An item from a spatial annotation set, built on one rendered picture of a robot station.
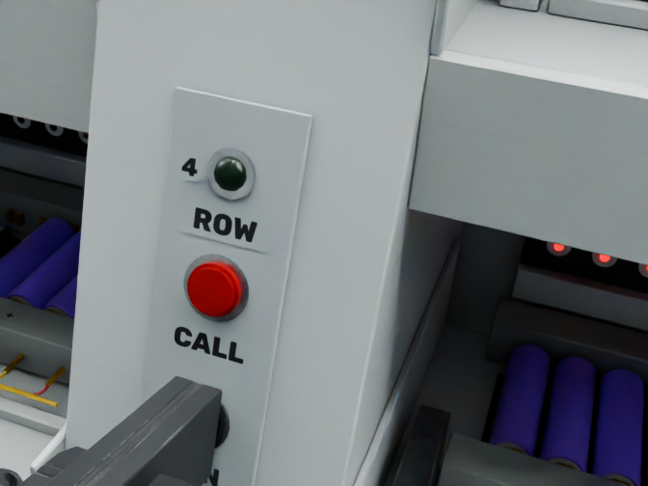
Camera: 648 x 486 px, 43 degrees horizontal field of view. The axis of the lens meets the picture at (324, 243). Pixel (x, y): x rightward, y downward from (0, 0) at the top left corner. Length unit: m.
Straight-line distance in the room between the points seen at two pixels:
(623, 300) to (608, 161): 0.19
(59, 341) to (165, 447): 0.16
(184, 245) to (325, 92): 0.06
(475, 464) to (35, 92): 0.20
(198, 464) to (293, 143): 0.10
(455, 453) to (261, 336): 0.11
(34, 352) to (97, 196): 0.14
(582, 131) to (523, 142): 0.01
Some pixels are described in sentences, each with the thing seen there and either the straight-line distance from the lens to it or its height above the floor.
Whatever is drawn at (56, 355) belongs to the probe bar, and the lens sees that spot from 0.37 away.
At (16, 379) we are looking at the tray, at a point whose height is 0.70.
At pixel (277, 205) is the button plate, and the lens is 0.22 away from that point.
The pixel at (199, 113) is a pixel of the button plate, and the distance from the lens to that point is 0.23.
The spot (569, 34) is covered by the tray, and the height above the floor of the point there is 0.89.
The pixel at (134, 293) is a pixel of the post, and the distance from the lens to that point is 0.25.
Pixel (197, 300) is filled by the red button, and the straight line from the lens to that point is 0.24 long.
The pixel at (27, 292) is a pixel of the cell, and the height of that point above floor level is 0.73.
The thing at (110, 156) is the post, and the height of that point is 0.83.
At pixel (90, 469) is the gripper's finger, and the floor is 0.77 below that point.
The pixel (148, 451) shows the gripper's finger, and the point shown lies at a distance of 0.21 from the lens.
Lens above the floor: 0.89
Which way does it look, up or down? 17 degrees down
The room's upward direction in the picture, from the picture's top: 10 degrees clockwise
